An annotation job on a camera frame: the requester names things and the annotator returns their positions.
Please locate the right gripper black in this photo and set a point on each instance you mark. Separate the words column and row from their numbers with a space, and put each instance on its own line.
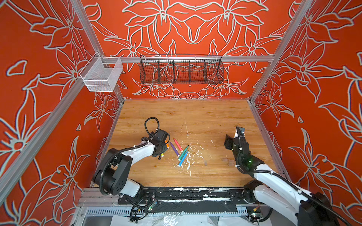
column 236, row 142

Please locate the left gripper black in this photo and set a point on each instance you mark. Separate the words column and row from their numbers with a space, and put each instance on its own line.
column 163, row 145

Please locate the pink marker pen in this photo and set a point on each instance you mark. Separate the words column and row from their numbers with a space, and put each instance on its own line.
column 178, row 145

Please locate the blue marker pen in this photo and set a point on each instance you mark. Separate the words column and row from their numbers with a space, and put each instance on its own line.
column 183, row 159

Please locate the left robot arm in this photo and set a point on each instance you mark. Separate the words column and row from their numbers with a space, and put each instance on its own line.
column 112, row 173

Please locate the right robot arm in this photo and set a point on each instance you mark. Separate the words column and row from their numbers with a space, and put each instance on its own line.
column 300, row 206

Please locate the purple marker pen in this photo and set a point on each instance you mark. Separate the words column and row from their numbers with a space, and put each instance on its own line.
column 175, row 149

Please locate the green marker pen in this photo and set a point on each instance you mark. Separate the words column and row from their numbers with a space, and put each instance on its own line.
column 183, row 153

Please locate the clear plastic bin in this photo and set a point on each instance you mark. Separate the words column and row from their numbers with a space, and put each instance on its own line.
column 102, row 74

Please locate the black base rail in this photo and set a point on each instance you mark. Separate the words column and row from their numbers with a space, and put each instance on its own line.
column 234, row 195

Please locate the black wire basket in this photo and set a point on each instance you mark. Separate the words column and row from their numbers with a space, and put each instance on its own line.
column 169, row 69

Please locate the white cable duct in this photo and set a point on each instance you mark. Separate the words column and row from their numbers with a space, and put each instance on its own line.
column 125, row 211

